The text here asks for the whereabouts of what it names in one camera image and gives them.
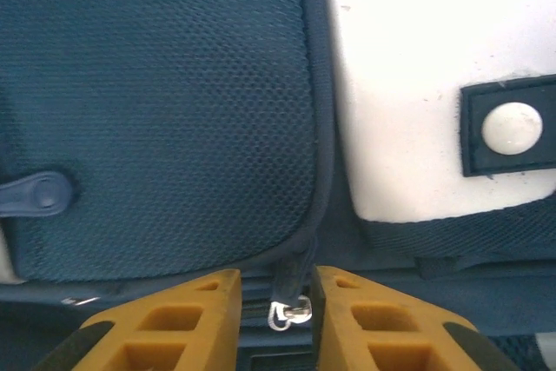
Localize navy blue backpack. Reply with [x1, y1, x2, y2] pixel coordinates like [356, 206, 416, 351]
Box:
[0, 0, 556, 371]

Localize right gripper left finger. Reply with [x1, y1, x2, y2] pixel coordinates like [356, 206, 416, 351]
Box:
[32, 268, 242, 371]

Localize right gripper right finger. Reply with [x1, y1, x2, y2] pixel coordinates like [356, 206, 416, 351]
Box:
[311, 265, 522, 371]

